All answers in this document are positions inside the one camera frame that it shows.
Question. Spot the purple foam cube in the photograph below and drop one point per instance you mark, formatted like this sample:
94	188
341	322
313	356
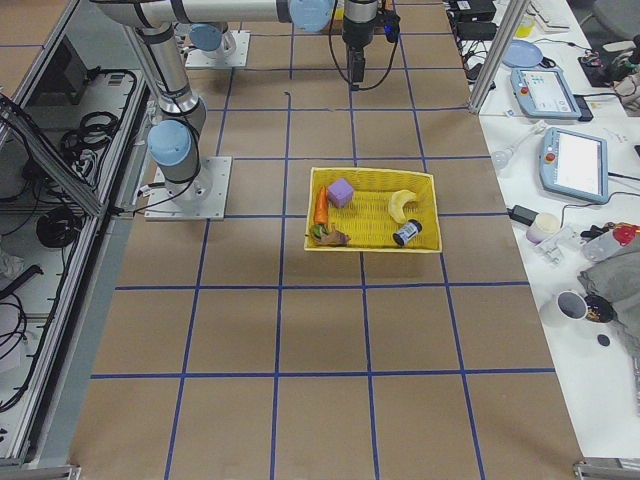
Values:
340	193

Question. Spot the teach pendant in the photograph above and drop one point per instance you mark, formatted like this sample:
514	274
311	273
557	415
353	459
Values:
544	93
574	164

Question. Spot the yellow toy banana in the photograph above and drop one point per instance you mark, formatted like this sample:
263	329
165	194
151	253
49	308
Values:
397	202

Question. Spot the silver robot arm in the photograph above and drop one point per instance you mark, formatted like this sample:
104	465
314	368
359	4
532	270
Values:
174	142

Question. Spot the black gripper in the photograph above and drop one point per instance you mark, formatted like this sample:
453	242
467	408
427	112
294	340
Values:
356	34

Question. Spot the white mug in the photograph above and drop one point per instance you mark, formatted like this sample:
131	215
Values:
563	309

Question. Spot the far teach pendant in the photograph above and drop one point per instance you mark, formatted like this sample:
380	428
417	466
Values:
544	93

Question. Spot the orange toy carrot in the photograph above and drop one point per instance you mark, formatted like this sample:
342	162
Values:
321	211

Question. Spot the grey cloth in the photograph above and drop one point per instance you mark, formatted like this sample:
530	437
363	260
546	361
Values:
616	279

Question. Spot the blue round plate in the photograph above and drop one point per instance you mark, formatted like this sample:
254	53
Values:
522	54

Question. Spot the black silver battery can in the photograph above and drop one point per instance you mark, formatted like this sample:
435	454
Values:
407	232

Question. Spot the brown toy animal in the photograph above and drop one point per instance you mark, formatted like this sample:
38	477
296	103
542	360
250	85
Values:
332	237

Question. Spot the black bowl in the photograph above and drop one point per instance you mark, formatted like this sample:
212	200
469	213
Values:
599	310

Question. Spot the white purple jar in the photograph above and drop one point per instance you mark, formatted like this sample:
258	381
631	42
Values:
542	227

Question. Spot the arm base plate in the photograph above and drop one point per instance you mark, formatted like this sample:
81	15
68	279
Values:
205	199
214	49

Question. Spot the near teach pendant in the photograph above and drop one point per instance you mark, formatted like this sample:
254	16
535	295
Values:
574	164

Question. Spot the aluminium frame post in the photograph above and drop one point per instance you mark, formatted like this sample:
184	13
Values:
506	30

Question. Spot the side cabinet frame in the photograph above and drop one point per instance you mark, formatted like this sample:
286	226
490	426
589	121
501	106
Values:
74	105

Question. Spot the black power adapter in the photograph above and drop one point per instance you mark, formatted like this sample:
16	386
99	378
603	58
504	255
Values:
522	215

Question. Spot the white light bulb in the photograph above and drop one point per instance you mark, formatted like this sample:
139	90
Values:
501	158

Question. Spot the yellow woven basket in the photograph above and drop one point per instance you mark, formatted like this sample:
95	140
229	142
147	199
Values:
365	218

